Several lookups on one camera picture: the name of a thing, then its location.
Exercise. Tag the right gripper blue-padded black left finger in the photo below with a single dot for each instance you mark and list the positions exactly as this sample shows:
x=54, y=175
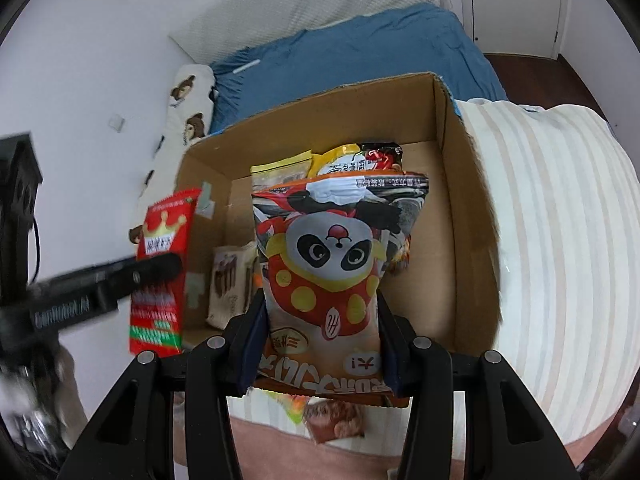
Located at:
x=130, y=435

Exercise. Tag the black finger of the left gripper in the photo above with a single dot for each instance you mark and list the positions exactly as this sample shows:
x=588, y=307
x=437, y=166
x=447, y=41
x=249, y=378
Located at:
x=125, y=274

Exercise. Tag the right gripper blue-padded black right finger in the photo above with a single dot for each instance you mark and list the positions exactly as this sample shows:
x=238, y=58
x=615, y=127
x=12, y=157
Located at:
x=507, y=434

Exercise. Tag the red crown snack packet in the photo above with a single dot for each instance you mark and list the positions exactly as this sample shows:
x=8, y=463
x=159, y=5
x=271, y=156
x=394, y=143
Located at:
x=156, y=307

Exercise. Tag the white chocolate stick packet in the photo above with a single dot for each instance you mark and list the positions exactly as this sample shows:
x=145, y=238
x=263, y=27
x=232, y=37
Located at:
x=231, y=283

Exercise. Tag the clear yellow-edged snack bag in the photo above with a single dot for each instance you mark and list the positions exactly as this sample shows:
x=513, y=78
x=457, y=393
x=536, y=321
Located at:
x=282, y=171

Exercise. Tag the panda snack bag orange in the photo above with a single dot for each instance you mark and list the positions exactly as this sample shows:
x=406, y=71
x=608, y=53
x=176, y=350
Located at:
x=322, y=247

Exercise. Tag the yellow Korean cheese noodle pack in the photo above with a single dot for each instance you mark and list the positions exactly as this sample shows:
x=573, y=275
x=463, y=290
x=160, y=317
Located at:
x=367, y=156

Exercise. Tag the colourful candy bag green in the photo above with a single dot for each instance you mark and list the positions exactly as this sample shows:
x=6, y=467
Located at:
x=293, y=405

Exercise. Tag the brown cake snack packet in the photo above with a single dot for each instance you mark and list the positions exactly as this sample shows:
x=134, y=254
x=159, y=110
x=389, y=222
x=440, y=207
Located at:
x=330, y=420

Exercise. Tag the white bear print pillow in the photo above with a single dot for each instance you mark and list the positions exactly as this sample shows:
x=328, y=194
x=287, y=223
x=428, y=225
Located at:
x=190, y=110

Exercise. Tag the striped pink cat blanket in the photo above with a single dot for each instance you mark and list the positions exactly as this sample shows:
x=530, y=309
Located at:
x=527, y=243

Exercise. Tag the blue bed sheet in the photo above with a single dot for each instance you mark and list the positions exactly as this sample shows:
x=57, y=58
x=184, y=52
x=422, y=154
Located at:
x=420, y=38

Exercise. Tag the white door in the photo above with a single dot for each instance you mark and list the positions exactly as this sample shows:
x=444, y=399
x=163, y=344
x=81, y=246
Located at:
x=519, y=27

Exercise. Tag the white wall socket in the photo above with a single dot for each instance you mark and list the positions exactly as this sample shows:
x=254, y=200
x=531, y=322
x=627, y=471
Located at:
x=116, y=122

